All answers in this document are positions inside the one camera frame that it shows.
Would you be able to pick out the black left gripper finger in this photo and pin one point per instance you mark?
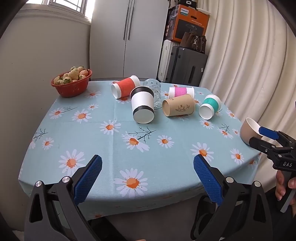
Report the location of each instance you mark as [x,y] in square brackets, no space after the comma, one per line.
[264,147]

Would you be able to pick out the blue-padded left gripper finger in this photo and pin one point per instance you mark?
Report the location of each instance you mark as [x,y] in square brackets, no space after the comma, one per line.
[230,210]
[268,133]
[53,212]

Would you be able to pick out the beige ceramic cup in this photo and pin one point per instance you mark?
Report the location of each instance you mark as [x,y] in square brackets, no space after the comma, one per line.
[249,129]

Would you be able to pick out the brown kraft paper cup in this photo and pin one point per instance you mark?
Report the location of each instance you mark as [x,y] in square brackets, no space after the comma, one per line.
[176,106]

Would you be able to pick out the teal sleeve paper cup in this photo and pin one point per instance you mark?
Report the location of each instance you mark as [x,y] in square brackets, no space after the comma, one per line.
[211,105]

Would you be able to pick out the pink sleeve paper cup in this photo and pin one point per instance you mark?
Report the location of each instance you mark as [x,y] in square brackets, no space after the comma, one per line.
[179,91]

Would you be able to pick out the black banded white cup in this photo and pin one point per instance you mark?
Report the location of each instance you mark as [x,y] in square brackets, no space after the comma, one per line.
[142,98]

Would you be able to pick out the red sleeve paper cup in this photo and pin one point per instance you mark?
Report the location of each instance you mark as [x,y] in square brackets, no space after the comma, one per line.
[124,87]

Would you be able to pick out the person's right hand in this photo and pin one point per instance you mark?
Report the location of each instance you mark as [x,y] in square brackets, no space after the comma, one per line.
[281,186]

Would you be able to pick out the cream curtain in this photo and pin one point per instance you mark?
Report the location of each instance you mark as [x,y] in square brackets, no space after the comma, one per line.
[251,62]

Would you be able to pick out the daisy print blue tablecloth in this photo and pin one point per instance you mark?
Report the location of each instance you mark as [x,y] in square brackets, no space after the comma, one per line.
[143,166]

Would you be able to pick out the dark grey suitcase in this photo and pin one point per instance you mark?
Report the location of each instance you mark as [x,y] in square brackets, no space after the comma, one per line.
[186,66]

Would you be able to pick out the brown leather bag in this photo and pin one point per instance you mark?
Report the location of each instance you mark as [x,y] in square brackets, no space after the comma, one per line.
[194,42]

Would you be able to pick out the clear glass tumbler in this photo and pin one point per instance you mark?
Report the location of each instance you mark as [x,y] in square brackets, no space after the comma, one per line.
[155,86]

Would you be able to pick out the red colander bowl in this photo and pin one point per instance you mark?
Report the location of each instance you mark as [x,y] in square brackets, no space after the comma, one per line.
[74,88]

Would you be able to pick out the orange black cardboard box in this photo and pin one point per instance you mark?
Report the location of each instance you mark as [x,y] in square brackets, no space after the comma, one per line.
[184,19]

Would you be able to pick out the white wardrobe cabinet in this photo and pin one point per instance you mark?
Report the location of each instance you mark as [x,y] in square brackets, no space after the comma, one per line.
[126,38]

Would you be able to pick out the window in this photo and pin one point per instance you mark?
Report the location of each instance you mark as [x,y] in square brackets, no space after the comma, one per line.
[80,7]

